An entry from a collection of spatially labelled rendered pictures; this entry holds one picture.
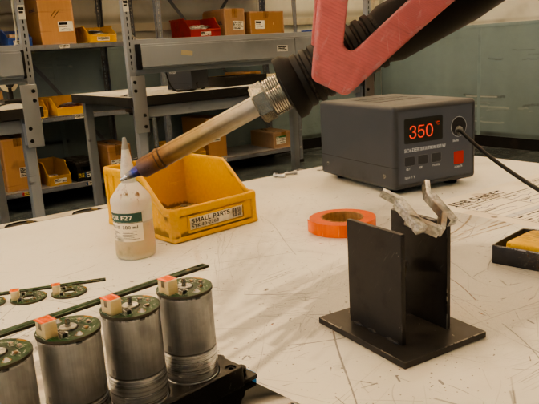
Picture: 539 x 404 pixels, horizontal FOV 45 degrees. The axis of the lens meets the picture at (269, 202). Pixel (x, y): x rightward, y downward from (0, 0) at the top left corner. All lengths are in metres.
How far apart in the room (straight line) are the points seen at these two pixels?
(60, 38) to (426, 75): 3.26
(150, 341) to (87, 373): 0.03
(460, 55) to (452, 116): 5.18
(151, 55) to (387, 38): 2.57
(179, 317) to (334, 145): 0.54
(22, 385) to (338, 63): 0.16
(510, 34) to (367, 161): 4.93
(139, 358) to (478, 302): 0.23
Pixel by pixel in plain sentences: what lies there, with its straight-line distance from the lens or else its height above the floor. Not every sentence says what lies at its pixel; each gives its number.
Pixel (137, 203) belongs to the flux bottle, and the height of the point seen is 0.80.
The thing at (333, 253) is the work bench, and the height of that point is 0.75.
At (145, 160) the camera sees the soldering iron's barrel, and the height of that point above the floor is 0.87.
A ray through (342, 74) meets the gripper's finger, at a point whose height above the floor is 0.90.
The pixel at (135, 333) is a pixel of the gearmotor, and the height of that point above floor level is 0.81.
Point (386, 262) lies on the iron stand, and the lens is 0.36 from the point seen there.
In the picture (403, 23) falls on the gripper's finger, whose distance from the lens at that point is 0.23.
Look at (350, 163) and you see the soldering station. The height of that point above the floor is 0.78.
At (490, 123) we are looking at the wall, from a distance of 5.79.
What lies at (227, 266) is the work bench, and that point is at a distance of 0.51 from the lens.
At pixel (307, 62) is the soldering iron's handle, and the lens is 0.24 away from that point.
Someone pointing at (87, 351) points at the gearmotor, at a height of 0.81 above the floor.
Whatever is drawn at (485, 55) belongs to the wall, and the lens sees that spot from 5.78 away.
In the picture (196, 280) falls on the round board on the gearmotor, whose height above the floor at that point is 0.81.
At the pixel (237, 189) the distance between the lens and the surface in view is 0.65.
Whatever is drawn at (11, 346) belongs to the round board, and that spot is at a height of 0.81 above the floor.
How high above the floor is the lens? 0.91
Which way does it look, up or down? 13 degrees down
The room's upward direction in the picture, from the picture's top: 4 degrees counter-clockwise
